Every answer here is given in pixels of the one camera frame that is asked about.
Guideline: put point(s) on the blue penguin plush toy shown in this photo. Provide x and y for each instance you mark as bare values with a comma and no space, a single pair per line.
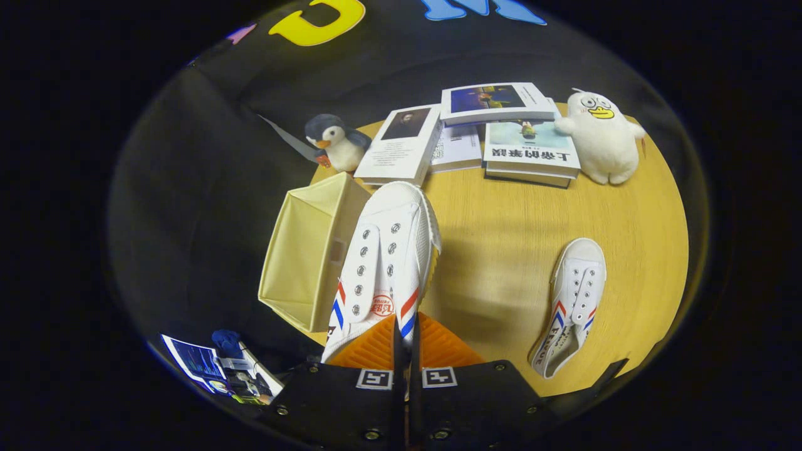
338,147

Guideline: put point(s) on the white duck plush toy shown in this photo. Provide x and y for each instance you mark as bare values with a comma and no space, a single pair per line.
601,144

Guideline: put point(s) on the white portrait cover book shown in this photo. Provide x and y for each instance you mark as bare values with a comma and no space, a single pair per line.
398,153

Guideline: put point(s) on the pale teal cover book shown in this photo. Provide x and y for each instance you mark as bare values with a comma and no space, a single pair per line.
532,150

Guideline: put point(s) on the blue photo cover book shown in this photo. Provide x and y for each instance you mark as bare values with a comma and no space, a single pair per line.
495,103

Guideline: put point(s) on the thin white booklet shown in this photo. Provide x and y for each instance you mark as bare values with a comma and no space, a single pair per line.
460,147

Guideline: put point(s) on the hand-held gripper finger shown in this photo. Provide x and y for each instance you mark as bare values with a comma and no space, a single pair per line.
415,357
400,357

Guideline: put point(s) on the white striped canvas shoe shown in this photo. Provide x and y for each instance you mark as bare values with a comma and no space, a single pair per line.
579,282
388,250

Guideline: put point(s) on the blue cloth lump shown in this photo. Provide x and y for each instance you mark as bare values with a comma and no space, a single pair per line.
227,343

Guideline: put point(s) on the lit computer monitor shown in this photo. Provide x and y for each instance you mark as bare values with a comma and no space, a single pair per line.
194,363

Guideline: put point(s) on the beige fabric storage box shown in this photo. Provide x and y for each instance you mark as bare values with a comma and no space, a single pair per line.
301,250

